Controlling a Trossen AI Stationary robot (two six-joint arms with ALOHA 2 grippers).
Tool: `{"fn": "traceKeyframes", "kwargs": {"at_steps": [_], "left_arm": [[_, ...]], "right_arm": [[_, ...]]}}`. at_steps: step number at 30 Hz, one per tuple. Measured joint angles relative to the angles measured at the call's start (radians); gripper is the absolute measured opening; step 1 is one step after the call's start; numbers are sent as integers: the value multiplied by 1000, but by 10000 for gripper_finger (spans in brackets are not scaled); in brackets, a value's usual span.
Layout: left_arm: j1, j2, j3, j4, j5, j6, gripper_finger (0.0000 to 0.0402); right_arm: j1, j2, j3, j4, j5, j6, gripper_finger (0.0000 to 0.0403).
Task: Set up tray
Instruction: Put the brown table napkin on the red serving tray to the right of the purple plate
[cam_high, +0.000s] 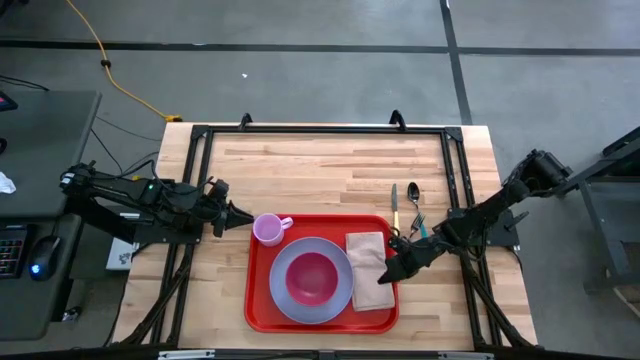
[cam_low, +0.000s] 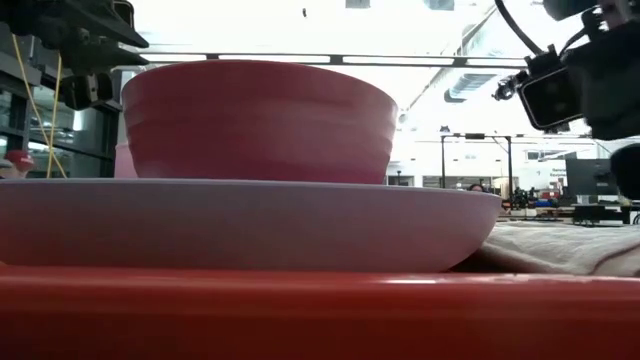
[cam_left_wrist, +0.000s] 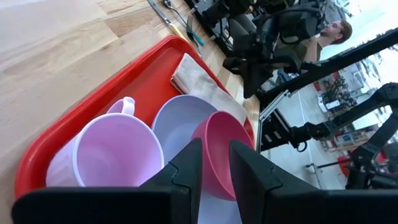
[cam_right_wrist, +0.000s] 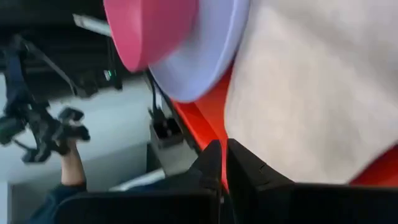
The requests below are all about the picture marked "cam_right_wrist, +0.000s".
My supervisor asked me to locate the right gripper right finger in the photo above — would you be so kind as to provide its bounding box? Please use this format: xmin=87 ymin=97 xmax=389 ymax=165
xmin=226 ymin=139 xmax=398 ymax=224

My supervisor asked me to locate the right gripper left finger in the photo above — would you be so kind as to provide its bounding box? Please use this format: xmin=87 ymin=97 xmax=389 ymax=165
xmin=55 ymin=139 xmax=223 ymax=224

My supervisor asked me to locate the beige cloth napkin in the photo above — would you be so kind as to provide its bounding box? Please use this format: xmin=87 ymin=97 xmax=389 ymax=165
xmin=223 ymin=0 xmax=398 ymax=185

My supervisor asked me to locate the lavender plastic plate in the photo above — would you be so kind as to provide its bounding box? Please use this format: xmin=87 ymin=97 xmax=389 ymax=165
xmin=148 ymin=0 xmax=251 ymax=104

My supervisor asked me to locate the magenta plastic bowl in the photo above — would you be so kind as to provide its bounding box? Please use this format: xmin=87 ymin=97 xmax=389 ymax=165
xmin=103 ymin=0 xmax=200 ymax=73

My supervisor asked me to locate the red plastic tray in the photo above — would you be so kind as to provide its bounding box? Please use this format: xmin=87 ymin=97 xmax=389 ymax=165
xmin=172 ymin=62 xmax=398 ymax=194

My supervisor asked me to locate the silver aluminium rail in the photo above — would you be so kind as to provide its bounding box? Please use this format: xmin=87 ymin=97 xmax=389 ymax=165
xmin=108 ymin=167 xmax=166 ymax=192
xmin=72 ymin=13 xmax=113 ymax=37

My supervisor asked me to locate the small grey camera box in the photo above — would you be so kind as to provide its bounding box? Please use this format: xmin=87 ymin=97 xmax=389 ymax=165
xmin=148 ymin=105 xmax=200 ymax=177

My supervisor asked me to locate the black camera cable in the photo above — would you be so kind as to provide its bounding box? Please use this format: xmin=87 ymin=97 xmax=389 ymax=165
xmin=145 ymin=70 xmax=163 ymax=125

